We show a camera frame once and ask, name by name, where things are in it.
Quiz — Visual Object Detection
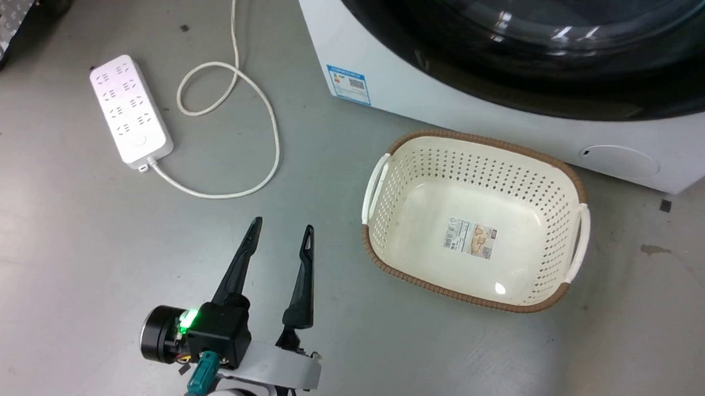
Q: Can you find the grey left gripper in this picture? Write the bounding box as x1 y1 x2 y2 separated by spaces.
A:
209 215 324 396

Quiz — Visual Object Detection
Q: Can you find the white washing machine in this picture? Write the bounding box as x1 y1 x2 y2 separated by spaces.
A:
294 0 705 212

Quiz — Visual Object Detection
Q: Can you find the dark glass washing machine door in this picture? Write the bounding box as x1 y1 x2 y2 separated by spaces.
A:
331 0 705 134

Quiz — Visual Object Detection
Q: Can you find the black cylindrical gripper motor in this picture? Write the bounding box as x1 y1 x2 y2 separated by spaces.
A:
139 304 189 366

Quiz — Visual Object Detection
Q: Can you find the cream laundry basket brown rim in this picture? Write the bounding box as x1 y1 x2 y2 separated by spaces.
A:
357 122 596 322

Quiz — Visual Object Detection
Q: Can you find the paper label sticker in basket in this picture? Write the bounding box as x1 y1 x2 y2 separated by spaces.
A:
442 216 500 262

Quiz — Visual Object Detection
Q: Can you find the blue energy label sticker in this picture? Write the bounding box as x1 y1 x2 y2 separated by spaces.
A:
325 63 372 109

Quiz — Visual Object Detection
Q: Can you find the white power strip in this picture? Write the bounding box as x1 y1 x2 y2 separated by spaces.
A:
89 52 176 175

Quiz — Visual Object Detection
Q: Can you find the round white drain filter cover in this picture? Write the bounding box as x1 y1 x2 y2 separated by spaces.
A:
578 142 662 183

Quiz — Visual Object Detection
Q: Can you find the teal plug camera cable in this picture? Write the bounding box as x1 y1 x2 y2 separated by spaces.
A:
177 350 222 396

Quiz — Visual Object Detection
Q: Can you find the white power strip cable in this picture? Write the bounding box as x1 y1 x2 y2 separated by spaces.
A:
141 0 284 203

